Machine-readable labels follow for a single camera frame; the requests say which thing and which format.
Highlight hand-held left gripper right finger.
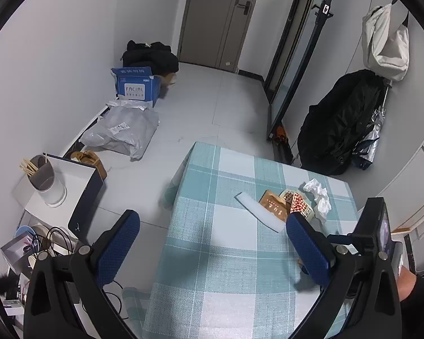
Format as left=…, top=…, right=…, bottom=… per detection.
left=285, top=212, right=403, bottom=339

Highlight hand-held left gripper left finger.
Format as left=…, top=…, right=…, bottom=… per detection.
left=23, top=209, right=141, bottom=339

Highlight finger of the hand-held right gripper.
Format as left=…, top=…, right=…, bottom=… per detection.
left=326, top=232, right=356, bottom=247

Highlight red checkered sauce packet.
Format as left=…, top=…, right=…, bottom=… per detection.
left=289, top=192, right=317, bottom=221

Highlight brown square packet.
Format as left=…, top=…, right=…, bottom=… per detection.
left=258, top=190, right=291, bottom=216

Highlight white shoulder bag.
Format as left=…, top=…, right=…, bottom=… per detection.
left=361, top=3, right=410, bottom=83

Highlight person's right forearm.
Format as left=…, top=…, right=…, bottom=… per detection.
left=401, top=275, right=424, bottom=339

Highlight person's right hand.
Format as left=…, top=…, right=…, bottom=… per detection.
left=397, top=266, right=416, bottom=301

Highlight large crumpled white tissue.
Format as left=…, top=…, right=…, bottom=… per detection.
left=302, top=179, right=332, bottom=221

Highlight white foam strip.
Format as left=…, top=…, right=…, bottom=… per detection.
left=234, top=192, right=287, bottom=234

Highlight navy box with white lid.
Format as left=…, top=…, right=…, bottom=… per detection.
left=12, top=155, right=105, bottom=234

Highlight checked teal tablecloth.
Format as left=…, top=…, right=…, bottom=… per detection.
left=122, top=141, right=361, bottom=339

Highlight silver folded umbrella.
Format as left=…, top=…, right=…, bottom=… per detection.
left=351, top=83, right=394, bottom=170

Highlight grey and white cup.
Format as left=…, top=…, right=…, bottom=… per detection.
left=28, top=155, right=67, bottom=208

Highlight blue bowl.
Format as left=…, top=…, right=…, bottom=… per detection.
left=15, top=225, right=40, bottom=251

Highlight grey picture box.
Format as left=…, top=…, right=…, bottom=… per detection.
left=1, top=236, right=36, bottom=275

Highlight black jacket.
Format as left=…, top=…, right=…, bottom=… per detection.
left=297, top=70, right=388, bottom=176

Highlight grey plastic mailer bag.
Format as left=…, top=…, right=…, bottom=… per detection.
left=81, top=106, right=161, bottom=160

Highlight orange black item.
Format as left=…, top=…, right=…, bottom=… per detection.
left=273, top=125, right=291, bottom=145

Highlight bundle of wooden chopsticks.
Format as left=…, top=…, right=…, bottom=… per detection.
left=19, top=151, right=50, bottom=177

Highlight white plastic bag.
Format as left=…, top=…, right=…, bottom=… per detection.
left=106, top=99, right=153, bottom=111

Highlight blue cardboard box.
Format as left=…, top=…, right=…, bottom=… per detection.
left=111, top=66, right=162, bottom=108

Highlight black framed glass door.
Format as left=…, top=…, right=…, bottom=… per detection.
left=263, top=0, right=335, bottom=142

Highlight black clothes pile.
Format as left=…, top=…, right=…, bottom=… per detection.
left=122, top=40, right=180, bottom=76

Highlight grey entrance door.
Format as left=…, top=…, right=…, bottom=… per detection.
left=178, top=0, right=266, bottom=73

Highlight black cables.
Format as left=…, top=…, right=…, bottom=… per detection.
left=38, top=225, right=80, bottom=255

